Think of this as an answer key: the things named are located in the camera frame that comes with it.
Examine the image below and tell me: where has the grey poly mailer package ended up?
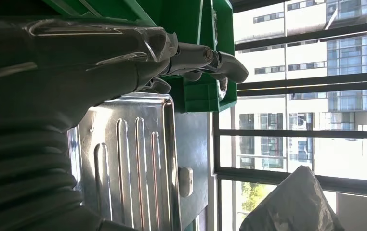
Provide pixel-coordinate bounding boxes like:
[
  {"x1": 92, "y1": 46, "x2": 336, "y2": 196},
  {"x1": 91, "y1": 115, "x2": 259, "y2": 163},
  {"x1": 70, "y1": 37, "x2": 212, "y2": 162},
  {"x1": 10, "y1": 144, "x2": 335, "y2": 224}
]
[{"x1": 239, "y1": 166, "x2": 345, "y2": 231}]

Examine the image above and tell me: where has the small white device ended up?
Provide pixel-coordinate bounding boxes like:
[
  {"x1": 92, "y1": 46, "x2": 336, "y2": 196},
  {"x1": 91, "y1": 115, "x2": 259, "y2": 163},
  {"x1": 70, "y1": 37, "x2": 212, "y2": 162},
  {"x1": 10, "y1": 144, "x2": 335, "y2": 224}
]
[{"x1": 178, "y1": 167, "x2": 194, "y2": 198}]

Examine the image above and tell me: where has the dark window frame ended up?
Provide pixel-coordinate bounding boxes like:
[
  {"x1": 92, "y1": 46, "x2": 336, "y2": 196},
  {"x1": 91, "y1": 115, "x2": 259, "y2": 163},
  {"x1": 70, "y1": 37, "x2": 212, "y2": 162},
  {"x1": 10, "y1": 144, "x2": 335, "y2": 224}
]
[{"x1": 213, "y1": 0, "x2": 367, "y2": 231}]

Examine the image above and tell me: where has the green crate with black coils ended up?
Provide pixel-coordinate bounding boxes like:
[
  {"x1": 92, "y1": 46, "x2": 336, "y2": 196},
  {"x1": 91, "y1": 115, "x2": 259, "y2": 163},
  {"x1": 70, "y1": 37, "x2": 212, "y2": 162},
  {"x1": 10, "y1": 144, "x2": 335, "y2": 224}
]
[{"x1": 151, "y1": 0, "x2": 238, "y2": 113}]

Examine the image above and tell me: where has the empty green plastic crate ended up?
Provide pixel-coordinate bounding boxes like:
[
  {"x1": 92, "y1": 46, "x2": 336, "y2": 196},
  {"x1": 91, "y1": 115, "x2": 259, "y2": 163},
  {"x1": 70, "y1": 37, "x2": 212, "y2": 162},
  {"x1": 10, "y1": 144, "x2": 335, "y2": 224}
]
[{"x1": 41, "y1": 0, "x2": 158, "y2": 28}]

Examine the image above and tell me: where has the steel scale tray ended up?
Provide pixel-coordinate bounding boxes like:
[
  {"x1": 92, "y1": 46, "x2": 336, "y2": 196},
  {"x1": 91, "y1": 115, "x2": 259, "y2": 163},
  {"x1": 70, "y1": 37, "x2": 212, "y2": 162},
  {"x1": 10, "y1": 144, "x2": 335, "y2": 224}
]
[{"x1": 67, "y1": 92, "x2": 183, "y2": 231}]

